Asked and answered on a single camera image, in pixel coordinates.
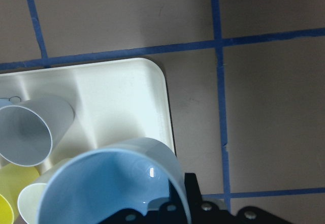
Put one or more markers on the light blue plastic cup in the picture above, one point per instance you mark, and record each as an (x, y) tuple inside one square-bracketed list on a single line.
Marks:
[(94, 185)]

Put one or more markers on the pale green plastic cup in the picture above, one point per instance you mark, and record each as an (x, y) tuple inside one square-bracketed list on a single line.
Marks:
[(30, 197)]

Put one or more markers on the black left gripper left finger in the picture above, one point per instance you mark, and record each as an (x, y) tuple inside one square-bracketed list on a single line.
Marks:
[(169, 211)]

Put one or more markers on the yellow plastic cup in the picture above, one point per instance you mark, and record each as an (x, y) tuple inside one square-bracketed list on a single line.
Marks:
[(14, 179)]

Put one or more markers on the cream serving tray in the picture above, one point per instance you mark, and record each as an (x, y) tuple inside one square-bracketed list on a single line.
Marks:
[(112, 100)]

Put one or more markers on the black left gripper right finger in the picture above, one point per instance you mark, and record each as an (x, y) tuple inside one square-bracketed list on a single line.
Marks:
[(204, 211)]

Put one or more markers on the grey plastic cup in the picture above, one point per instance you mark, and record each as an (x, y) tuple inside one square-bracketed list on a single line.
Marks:
[(30, 130)]

